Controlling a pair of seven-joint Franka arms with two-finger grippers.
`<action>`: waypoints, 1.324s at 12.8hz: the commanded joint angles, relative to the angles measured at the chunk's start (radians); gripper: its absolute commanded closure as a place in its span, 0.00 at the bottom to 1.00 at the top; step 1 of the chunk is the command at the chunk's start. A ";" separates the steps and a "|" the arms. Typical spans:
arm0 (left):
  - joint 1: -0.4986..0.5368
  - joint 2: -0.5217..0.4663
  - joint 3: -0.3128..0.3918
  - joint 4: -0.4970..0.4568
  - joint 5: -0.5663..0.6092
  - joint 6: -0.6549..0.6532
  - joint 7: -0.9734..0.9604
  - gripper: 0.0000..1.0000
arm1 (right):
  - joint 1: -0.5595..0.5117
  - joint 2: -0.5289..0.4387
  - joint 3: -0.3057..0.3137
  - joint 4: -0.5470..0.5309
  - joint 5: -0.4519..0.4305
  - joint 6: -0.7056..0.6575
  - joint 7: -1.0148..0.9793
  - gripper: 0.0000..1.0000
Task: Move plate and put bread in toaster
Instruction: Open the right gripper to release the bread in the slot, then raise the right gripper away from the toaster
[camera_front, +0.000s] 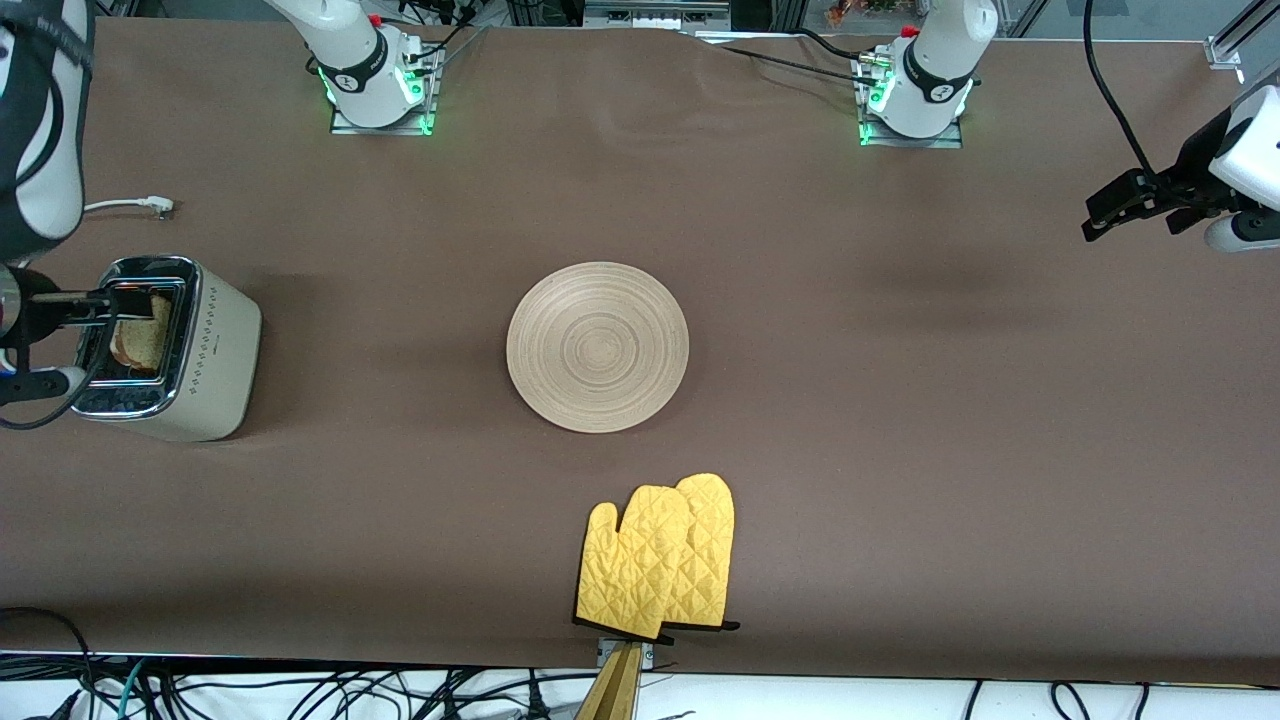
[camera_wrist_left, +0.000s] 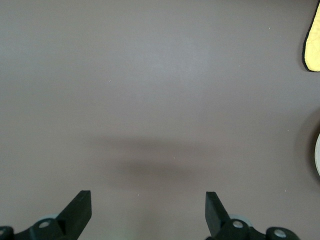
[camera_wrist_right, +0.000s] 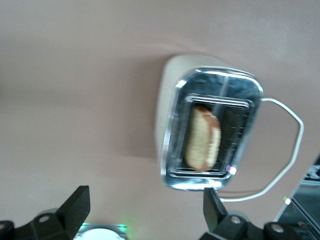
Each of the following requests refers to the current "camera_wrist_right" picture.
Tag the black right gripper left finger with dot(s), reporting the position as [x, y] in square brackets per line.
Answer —
[75, 207]

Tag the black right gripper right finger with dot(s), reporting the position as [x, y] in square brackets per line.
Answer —
[212, 210]

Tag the brown-crusted bread slice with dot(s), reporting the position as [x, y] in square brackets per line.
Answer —
[202, 140]

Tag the cream and chrome toaster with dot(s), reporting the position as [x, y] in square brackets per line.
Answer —
[212, 82]

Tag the brown table cover sheet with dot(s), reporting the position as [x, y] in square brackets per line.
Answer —
[75, 100]

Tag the aluminium table frame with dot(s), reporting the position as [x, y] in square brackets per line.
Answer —
[307, 207]

